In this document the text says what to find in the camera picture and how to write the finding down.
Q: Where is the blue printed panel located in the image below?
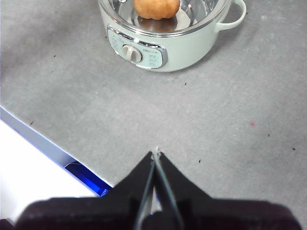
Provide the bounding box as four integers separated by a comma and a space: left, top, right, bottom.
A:
64, 162, 114, 197

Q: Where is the pale green electric pot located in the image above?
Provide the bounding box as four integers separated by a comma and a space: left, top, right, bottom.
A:
97, 0, 247, 73

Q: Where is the brown potato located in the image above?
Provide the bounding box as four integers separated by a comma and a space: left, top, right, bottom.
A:
133, 0, 180, 20

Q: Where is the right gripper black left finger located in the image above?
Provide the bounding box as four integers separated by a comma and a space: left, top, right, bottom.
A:
14, 150, 156, 230

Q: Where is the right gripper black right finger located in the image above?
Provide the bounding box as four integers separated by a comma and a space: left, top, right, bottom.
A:
155, 151, 303, 230

